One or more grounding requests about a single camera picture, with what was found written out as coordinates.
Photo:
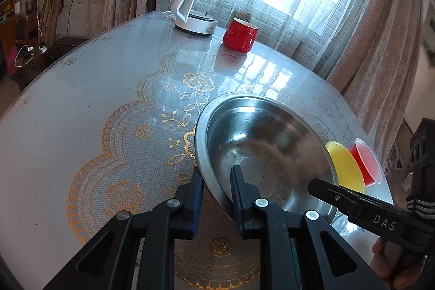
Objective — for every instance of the white electric kettle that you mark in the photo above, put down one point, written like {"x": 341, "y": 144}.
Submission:
{"x": 198, "y": 17}

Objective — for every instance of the lace tablecloth with gold flowers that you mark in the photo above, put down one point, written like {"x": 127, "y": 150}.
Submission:
{"x": 111, "y": 126}

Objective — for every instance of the red mug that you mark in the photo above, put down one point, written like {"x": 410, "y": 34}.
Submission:
{"x": 240, "y": 36}

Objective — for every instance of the red plastic bowl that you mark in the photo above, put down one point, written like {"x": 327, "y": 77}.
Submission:
{"x": 367, "y": 162}

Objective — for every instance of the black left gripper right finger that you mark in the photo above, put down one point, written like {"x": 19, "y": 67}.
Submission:
{"x": 297, "y": 251}

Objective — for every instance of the yellow plastic bowl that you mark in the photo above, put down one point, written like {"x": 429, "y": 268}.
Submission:
{"x": 346, "y": 167}

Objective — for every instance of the beige curtain right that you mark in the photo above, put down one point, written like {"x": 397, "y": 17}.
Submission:
{"x": 376, "y": 72}

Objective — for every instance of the wooden chair at wall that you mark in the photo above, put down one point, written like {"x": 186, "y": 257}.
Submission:
{"x": 48, "y": 21}

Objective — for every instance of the stainless steel bowl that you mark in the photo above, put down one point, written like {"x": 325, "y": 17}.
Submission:
{"x": 275, "y": 148}

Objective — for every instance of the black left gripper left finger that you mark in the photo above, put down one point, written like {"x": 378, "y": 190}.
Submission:
{"x": 136, "y": 251}

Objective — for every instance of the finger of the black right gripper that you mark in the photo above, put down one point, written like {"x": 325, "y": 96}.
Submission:
{"x": 345, "y": 200}

